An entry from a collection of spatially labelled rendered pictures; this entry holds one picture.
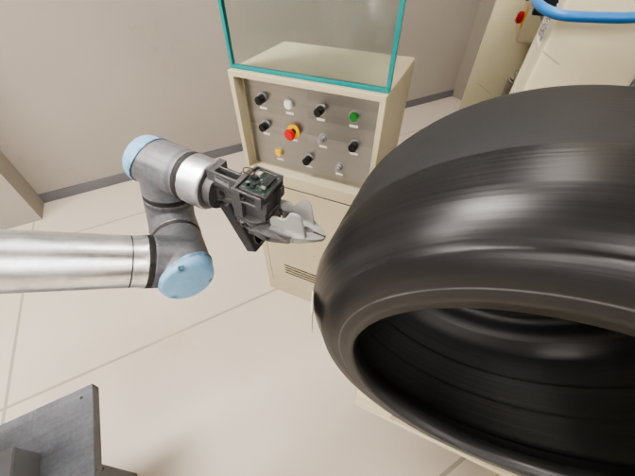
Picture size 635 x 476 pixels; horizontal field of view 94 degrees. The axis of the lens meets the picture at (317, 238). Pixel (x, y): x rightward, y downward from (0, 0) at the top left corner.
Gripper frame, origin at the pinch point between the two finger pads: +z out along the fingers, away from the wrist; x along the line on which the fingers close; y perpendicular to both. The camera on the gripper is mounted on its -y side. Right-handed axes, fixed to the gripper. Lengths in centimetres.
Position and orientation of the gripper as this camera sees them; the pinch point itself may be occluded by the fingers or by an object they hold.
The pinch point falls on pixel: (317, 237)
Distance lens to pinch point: 50.1
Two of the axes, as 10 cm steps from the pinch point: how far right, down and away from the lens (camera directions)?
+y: 1.1, -6.5, -7.5
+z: 9.0, 3.8, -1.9
